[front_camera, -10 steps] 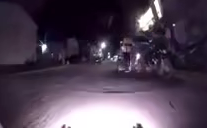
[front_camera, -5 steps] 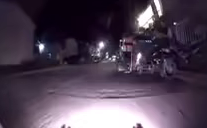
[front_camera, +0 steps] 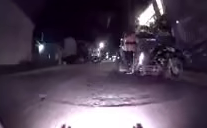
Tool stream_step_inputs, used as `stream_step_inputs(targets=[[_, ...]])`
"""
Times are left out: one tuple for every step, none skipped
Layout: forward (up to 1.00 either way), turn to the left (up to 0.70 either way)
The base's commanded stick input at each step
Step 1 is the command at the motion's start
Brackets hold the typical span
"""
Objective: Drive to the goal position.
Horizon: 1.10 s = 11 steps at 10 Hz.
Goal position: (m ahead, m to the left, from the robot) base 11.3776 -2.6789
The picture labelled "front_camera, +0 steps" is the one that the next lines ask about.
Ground grey asphalt road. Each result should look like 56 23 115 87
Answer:
0 61 207 128

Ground pale building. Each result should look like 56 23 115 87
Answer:
0 0 36 66

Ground robot's own part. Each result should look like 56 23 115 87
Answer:
132 122 144 128
61 123 72 128

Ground vehicle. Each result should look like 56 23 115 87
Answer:
118 30 192 80

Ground lit building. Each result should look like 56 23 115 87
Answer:
134 0 169 28

